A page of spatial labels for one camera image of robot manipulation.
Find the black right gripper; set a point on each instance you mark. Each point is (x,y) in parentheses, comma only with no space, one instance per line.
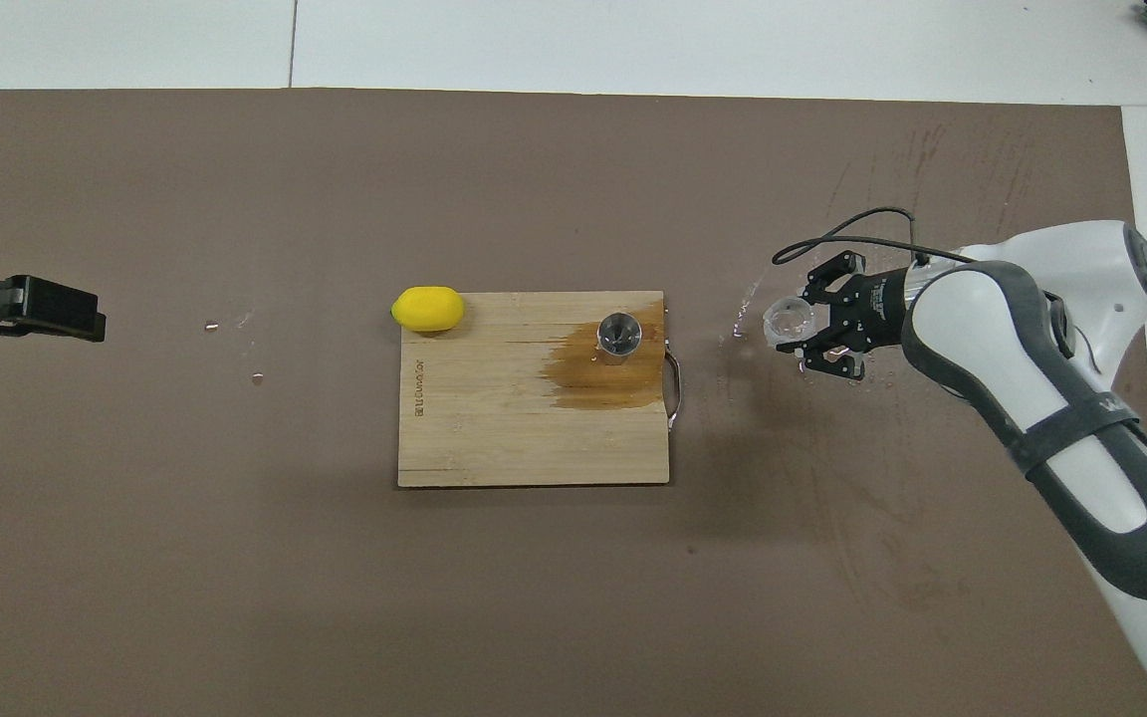
(880,309)

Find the wooden cutting board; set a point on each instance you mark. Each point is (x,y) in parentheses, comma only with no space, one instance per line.
(494,418)

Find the yellow lemon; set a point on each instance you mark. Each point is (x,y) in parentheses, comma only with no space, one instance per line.
(427,308)

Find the steel double jigger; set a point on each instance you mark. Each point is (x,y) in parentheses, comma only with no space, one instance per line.
(620,334)

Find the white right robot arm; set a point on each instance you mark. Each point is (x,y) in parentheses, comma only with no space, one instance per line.
(1081,468)

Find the brown table mat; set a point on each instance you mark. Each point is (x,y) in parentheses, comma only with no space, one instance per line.
(534,597)

